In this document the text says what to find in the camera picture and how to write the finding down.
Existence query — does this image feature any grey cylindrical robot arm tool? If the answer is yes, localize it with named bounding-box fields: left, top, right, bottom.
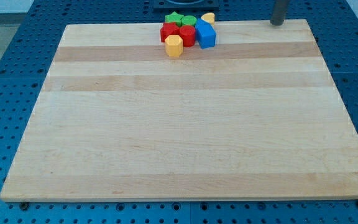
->
left=270, top=0, right=290, bottom=26

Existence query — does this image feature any yellow heart block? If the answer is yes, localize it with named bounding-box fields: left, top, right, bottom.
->
left=201, top=12, right=215, bottom=26

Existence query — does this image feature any yellow hexagon block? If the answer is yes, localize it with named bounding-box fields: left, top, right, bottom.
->
left=165, top=35, right=183, bottom=57

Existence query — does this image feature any large wooden board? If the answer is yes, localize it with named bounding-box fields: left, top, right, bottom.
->
left=0, top=19, right=358, bottom=202

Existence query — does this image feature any red cylinder block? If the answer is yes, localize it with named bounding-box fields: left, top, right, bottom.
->
left=179, top=25, right=196, bottom=47

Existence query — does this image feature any blue pentagon block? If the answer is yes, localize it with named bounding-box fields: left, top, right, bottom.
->
left=195, top=19, right=216, bottom=49

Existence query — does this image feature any red star-shaped block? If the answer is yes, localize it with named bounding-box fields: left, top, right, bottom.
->
left=160, top=22, right=180, bottom=42

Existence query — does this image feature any green cylinder block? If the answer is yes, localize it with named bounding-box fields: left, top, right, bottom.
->
left=181, top=15, right=197, bottom=27

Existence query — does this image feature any green star block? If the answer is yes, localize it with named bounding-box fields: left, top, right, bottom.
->
left=165, top=11, right=184, bottom=27

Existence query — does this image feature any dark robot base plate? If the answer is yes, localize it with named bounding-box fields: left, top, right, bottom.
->
left=151, top=0, right=219, bottom=11

